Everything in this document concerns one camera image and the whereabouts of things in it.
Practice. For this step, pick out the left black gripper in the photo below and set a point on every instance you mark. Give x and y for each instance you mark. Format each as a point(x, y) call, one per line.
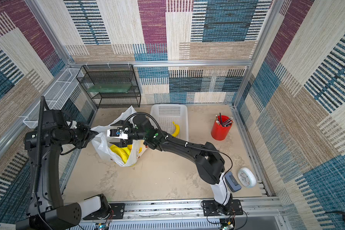
point(86, 129)

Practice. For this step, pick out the white plastic bag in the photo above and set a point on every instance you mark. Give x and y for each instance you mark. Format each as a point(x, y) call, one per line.
point(107, 148)

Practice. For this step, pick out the white perforated plastic basket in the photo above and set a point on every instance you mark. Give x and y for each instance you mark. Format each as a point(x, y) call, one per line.
point(169, 115)

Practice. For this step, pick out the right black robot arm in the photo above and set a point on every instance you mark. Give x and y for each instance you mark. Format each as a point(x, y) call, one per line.
point(208, 160)

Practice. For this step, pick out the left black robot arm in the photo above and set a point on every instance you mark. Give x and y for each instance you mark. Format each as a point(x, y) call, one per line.
point(46, 210)

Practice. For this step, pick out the green board on shelf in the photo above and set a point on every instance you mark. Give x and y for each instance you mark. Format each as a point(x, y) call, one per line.
point(110, 88)

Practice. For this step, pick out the red pen cup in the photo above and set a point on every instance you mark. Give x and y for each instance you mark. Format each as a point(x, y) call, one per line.
point(219, 133)

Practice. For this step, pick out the blue grey small device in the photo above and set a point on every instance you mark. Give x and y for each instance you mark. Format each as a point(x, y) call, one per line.
point(231, 182)

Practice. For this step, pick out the white round clock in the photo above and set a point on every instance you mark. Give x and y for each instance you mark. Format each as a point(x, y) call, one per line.
point(247, 178)

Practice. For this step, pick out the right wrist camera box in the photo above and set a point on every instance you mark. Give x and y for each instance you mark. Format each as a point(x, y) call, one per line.
point(117, 133)

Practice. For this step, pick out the black wire shelf rack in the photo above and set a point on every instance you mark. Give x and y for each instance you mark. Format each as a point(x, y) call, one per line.
point(90, 75)

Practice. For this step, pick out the white wire mesh basket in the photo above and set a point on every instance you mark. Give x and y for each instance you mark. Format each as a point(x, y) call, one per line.
point(56, 95)

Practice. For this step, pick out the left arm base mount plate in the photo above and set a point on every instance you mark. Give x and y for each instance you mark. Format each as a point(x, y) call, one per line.
point(113, 211)

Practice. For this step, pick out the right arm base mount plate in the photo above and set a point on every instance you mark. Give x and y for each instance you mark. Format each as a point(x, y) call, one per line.
point(212, 208)

